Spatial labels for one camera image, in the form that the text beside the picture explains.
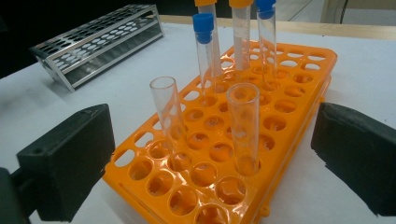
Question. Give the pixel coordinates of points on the blue-capped glass test tube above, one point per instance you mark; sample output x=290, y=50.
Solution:
x=203, y=28
x=266, y=9

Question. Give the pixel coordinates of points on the orange plastic test tube rack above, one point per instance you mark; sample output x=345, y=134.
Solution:
x=289, y=116

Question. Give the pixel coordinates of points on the orange-capped glass test tube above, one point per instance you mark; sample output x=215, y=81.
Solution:
x=206, y=2
x=242, y=37

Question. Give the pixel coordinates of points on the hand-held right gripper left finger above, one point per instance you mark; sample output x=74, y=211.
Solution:
x=71, y=161

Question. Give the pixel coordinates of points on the metal test tube rack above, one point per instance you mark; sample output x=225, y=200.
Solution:
x=93, y=40

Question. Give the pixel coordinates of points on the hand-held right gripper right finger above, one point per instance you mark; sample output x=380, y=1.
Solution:
x=358, y=155

